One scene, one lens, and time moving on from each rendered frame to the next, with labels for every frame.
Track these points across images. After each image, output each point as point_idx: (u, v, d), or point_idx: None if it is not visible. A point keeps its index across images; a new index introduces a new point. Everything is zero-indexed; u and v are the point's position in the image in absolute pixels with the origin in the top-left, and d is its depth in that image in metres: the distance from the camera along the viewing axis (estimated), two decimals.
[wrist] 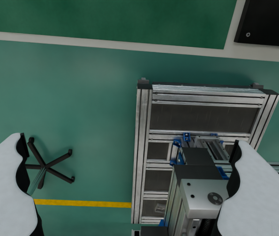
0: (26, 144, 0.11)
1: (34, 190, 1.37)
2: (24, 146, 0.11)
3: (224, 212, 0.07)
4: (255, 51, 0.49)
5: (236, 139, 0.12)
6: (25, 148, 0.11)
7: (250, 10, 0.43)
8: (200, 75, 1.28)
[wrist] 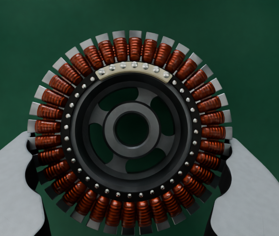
0: None
1: None
2: None
3: (217, 210, 0.07)
4: None
5: None
6: None
7: None
8: None
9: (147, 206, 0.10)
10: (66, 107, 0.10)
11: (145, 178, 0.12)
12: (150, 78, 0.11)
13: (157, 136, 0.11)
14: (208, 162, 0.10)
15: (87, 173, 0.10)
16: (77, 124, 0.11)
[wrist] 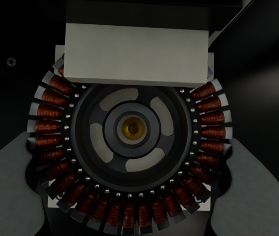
0: None
1: None
2: None
3: (217, 210, 0.07)
4: None
5: None
6: None
7: None
8: None
9: (147, 206, 0.10)
10: (66, 107, 0.10)
11: (145, 178, 0.12)
12: None
13: (157, 136, 0.11)
14: (208, 162, 0.10)
15: (87, 173, 0.10)
16: (77, 124, 0.11)
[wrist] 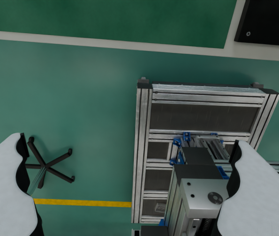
0: (26, 144, 0.11)
1: (34, 189, 1.37)
2: (24, 146, 0.11)
3: (224, 212, 0.07)
4: (255, 50, 0.49)
5: (236, 139, 0.12)
6: (25, 148, 0.11)
7: (250, 9, 0.43)
8: (200, 75, 1.28)
9: None
10: None
11: None
12: None
13: None
14: None
15: None
16: None
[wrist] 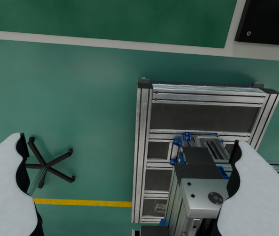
0: (26, 144, 0.11)
1: (34, 189, 1.38)
2: (24, 146, 0.11)
3: (224, 212, 0.07)
4: (256, 50, 0.49)
5: (236, 139, 0.12)
6: (25, 148, 0.11)
7: (251, 8, 0.43)
8: (201, 74, 1.28)
9: None
10: None
11: None
12: None
13: None
14: None
15: None
16: None
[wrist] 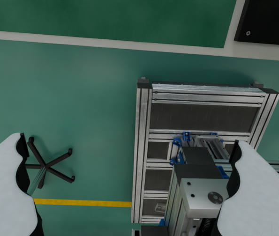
0: (26, 144, 0.11)
1: (34, 189, 1.37)
2: (24, 146, 0.11)
3: (224, 212, 0.07)
4: (255, 49, 0.49)
5: (236, 139, 0.12)
6: (25, 148, 0.11)
7: (250, 8, 0.43)
8: (200, 74, 1.28)
9: None
10: None
11: None
12: None
13: None
14: None
15: None
16: None
